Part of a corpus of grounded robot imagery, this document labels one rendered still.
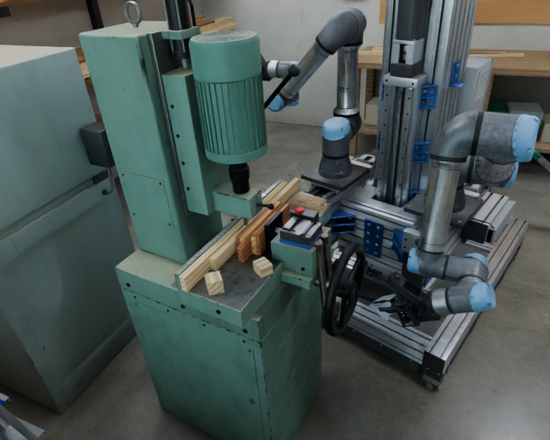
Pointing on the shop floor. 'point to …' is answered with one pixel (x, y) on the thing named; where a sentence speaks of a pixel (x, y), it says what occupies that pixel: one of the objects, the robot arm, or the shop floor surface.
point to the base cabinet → (232, 367)
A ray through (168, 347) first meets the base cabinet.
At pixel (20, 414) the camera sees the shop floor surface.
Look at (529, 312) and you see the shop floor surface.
